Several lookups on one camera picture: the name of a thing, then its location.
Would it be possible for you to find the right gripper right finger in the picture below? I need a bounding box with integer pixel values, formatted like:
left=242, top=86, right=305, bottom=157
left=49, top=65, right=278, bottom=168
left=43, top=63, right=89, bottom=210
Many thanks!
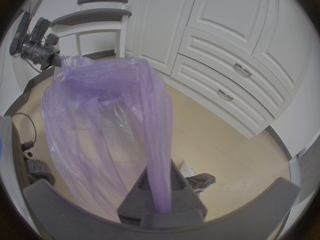
left=170, top=159, right=208, bottom=223

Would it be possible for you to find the black plastic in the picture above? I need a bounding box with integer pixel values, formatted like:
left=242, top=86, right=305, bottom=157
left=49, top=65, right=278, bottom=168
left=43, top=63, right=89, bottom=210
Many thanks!
left=180, top=161, right=216, bottom=193

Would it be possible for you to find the black cable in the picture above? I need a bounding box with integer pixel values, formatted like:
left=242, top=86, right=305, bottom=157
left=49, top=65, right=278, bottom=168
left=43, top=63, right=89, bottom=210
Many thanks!
left=12, top=112, right=37, bottom=157

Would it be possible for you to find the white wardrobe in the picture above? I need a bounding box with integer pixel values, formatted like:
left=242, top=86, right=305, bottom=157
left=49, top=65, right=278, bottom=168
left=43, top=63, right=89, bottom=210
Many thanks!
left=124, top=0, right=294, bottom=139

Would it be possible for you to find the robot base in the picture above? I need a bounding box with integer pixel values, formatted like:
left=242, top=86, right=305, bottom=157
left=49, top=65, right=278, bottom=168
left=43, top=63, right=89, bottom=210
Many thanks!
left=0, top=115, right=55, bottom=192

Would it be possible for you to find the purple plastic bag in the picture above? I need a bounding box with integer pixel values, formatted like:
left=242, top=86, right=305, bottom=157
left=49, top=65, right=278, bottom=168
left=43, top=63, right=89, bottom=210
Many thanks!
left=41, top=55, right=174, bottom=222

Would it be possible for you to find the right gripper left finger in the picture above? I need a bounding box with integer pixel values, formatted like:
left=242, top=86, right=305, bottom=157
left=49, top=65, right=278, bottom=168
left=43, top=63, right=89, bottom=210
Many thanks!
left=117, top=169, right=160, bottom=226

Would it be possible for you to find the white chair with grey seat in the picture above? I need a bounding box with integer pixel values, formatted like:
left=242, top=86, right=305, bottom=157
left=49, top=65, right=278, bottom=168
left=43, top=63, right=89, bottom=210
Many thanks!
left=51, top=0, right=132, bottom=59

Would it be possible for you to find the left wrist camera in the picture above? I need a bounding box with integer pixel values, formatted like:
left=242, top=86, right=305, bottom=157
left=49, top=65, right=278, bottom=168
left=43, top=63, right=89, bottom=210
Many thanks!
left=45, top=33, right=60, bottom=48

